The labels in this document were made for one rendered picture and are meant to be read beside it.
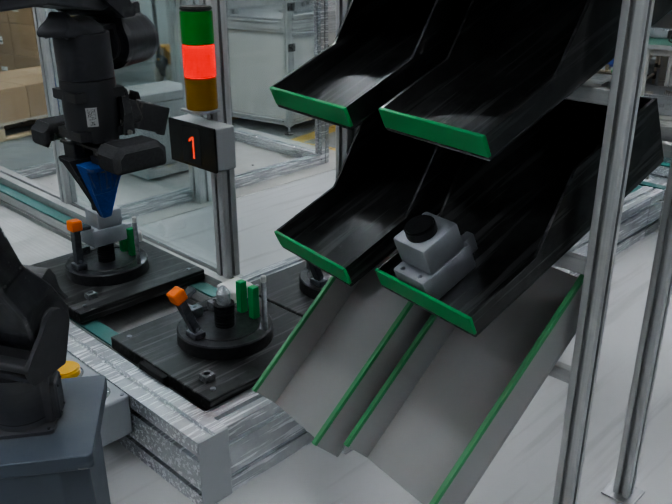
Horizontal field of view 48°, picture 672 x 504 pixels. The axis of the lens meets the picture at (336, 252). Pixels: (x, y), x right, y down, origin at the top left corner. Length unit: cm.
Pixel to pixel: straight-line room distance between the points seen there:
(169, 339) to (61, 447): 38
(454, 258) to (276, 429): 41
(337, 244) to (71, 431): 33
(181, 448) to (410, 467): 31
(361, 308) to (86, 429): 34
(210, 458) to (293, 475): 13
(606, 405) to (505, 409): 49
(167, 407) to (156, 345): 15
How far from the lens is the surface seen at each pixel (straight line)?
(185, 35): 121
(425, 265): 69
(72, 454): 78
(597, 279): 74
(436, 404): 83
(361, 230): 82
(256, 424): 99
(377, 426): 84
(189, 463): 97
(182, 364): 107
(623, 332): 145
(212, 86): 122
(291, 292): 125
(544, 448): 112
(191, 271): 135
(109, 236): 135
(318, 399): 89
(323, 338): 93
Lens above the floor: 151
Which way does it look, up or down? 23 degrees down
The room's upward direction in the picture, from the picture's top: straight up
